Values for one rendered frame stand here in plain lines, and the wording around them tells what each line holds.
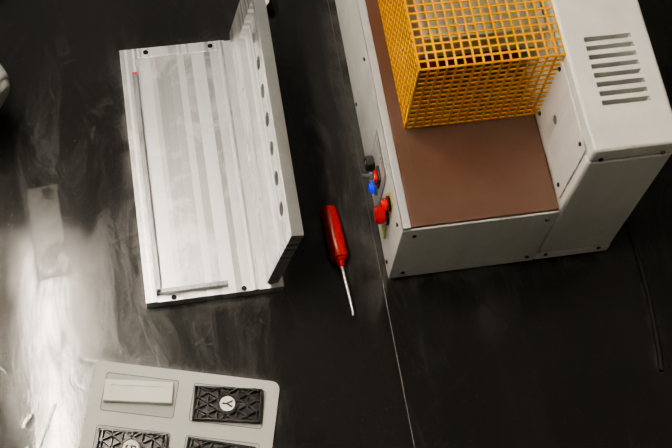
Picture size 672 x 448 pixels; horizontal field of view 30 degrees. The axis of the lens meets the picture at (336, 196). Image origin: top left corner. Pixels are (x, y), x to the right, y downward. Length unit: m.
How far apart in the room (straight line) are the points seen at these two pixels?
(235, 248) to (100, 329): 0.23
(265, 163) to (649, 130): 0.58
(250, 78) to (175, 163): 0.18
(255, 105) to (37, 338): 0.48
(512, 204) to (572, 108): 0.18
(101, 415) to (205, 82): 0.56
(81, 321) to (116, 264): 0.10
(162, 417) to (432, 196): 0.50
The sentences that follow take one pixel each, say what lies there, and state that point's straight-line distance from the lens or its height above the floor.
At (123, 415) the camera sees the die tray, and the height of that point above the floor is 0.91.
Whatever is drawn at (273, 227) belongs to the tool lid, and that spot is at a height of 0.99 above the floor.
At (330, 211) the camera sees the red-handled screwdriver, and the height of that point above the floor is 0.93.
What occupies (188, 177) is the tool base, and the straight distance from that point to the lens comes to 1.97.
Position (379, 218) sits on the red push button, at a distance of 1.84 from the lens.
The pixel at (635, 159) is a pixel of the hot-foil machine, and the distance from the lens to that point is 1.70.
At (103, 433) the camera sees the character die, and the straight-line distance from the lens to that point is 1.84.
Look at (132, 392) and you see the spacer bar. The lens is 1.85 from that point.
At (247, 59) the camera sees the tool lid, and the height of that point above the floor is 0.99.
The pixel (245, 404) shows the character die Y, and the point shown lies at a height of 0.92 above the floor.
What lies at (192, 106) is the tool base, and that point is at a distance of 2.02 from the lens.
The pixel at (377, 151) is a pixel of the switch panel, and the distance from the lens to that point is 1.86.
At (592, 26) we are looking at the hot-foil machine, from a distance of 1.74.
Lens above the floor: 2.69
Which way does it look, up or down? 65 degrees down
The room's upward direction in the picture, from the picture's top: 9 degrees clockwise
